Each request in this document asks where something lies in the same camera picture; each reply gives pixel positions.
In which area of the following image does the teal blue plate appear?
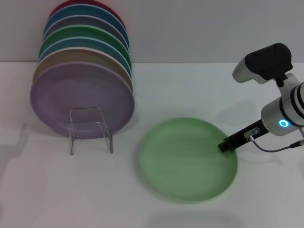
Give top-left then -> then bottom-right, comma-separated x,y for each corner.
37,36 -> 133,74

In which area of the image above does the red plate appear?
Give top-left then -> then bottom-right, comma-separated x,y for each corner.
47,0 -> 127,31

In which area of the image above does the light green plate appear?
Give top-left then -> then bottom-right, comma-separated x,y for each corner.
139,117 -> 238,204

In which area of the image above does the lavender plate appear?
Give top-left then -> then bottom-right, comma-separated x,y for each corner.
29,61 -> 135,140

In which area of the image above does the clear acrylic plate rack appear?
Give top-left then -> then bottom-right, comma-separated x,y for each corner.
68,107 -> 114,156

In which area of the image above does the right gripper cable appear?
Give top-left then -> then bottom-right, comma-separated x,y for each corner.
248,134 -> 304,152

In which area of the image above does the grey purple plate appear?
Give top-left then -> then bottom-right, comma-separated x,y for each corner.
42,14 -> 130,52

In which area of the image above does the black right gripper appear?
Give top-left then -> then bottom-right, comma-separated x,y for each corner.
218,118 -> 270,153

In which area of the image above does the dark green plate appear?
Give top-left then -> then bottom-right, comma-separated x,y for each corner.
38,25 -> 132,69

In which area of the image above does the beige plate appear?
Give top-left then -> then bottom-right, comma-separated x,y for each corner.
32,47 -> 133,92

